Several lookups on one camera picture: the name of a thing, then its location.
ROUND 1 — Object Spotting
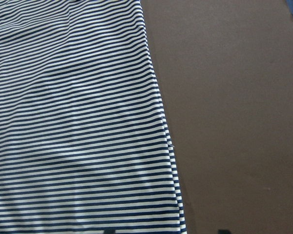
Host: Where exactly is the navy white striped polo shirt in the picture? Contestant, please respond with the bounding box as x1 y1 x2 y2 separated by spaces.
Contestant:
0 0 187 234

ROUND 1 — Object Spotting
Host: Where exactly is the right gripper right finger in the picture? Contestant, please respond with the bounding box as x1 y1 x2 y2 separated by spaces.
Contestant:
217 229 231 234

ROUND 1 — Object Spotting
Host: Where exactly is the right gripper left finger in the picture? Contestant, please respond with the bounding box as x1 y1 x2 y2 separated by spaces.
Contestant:
103 229 115 234

